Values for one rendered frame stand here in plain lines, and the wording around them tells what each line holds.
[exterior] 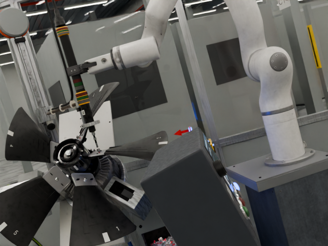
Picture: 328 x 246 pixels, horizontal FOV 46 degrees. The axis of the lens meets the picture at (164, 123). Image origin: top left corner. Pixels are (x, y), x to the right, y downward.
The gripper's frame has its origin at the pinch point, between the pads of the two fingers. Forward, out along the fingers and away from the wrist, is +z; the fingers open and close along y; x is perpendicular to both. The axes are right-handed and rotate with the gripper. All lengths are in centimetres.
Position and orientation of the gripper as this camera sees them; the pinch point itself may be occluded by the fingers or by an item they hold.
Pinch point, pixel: (74, 71)
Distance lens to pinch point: 147.1
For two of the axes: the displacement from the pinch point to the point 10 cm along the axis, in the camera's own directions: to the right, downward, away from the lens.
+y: 0.8, -1.2, 9.9
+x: -2.7, -9.6, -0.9
